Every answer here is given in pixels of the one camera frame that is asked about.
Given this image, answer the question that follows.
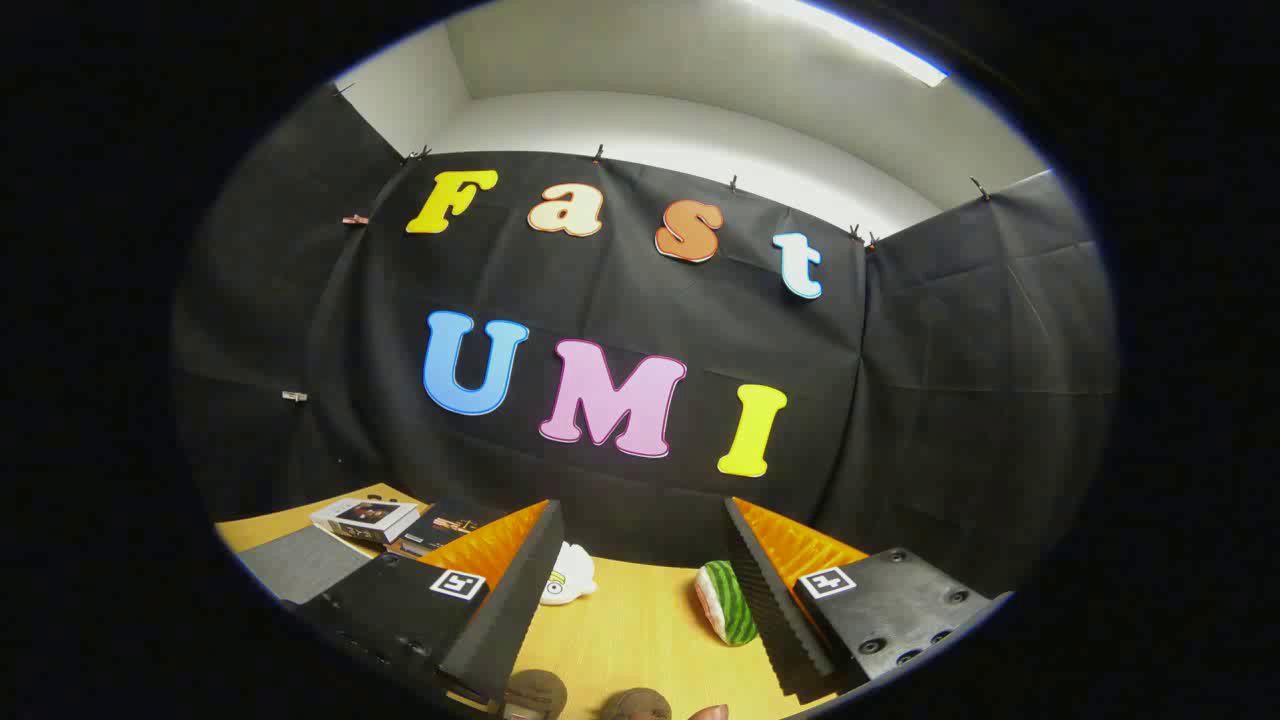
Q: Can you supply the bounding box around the grey fabric storage box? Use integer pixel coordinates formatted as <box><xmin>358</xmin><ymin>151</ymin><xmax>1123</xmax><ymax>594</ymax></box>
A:
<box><xmin>238</xmin><ymin>527</ymin><xmax>377</xmax><ymax>606</ymax></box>

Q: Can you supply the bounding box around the watermelon slice plush toy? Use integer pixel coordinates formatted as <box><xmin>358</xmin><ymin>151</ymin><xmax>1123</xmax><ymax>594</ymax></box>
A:
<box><xmin>695</xmin><ymin>560</ymin><xmax>761</xmax><ymax>647</ymax></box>

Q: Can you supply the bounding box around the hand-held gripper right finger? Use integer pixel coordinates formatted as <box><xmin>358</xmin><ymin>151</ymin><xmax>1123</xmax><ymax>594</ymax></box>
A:
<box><xmin>724</xmin><ymin>496</ymin><xmax>1013</xmax><ymax>703</ymax></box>

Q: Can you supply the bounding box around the white plush toy with face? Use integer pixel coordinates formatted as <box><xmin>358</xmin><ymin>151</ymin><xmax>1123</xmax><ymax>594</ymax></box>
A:
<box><xmin>540</xmin><ymin>541</ymin><xmax>599</xmax><ymax>607</ymax></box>

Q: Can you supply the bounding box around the brown fluffy shoe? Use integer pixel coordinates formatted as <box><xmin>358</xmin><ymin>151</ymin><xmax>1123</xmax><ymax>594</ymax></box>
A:
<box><xmin>503</xmin><ymin>669</ymin><xmax>569</xmax><ymax>719</ymax></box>
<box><xmin>602</xmin><ymin>688</ymin><xmax>673</xmax><ymax>720</ymax></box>

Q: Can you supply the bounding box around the dark cover book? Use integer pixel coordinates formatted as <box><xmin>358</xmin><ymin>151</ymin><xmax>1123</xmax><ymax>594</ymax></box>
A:
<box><xmin>385</xmin><ymin>500</ymin><xmax>506</xmax><ymax>559</ymax></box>

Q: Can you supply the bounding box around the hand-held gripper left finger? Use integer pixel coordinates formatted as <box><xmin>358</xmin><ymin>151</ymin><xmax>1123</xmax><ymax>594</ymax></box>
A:
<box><xmin>295</xmin><ymin>499</ymin><xmax>566</xmax><ymax>713</ymax></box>

